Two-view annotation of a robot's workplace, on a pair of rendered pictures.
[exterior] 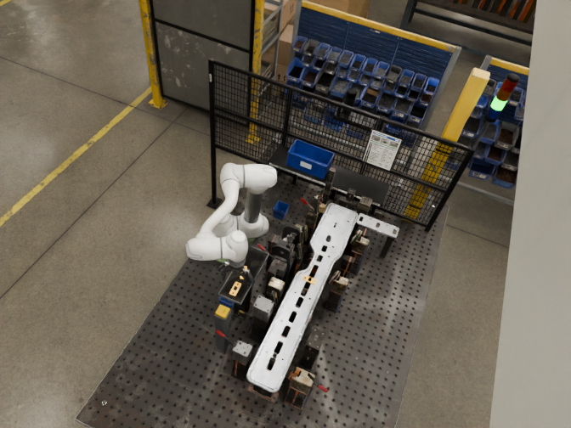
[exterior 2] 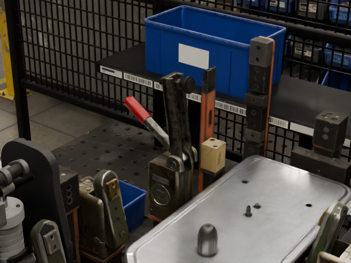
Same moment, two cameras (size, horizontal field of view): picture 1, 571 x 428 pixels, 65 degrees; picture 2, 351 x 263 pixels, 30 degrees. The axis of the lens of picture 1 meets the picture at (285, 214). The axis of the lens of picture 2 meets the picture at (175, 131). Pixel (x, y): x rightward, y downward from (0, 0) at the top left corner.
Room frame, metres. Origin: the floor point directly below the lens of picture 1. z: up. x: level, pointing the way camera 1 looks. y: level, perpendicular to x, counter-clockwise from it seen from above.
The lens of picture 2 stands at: (1.02, -0.54, 1.63)
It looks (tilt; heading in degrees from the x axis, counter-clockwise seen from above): 27 degrees down; 20
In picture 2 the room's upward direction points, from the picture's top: 1 degrees clockwise
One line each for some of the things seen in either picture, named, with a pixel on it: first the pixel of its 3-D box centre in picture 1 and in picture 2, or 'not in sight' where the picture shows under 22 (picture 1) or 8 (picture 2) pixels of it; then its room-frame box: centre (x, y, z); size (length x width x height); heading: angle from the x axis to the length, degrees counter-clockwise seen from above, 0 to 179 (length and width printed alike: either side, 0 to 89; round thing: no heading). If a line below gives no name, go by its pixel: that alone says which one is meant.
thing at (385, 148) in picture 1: (381, 149); not in sight; (2.45, -0.59, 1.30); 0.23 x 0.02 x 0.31; 74
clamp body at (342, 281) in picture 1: (336, 294); not in sight; (1.50, -0.40, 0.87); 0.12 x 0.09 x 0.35; 74
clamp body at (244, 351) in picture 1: (240, 361); not in sight; (0.97, 0.11, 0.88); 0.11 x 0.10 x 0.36; 74
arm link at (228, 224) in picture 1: (223, 226); not in sight; (1.88, 0.41, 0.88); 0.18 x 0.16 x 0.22; 106
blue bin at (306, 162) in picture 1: (309, 159); (212, 49); (2.46, -0.11, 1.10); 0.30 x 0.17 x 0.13; 73
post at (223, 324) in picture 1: (223, 330); not in sight; (1.11, 0.24, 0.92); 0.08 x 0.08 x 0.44; 74
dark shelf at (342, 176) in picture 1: (328, 174); (269, 96); (2.41, -0.27, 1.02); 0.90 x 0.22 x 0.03; 74
